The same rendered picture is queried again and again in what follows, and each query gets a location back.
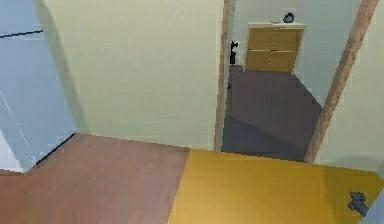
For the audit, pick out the brown wooden door frame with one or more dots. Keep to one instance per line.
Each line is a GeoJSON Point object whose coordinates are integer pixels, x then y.
{"type": "Point", "coordinates": [334, 96]}

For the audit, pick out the wooden chest of drawers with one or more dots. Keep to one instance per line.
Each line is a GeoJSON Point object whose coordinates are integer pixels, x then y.
{"type": "Point", "coordinates": [273, 50]}

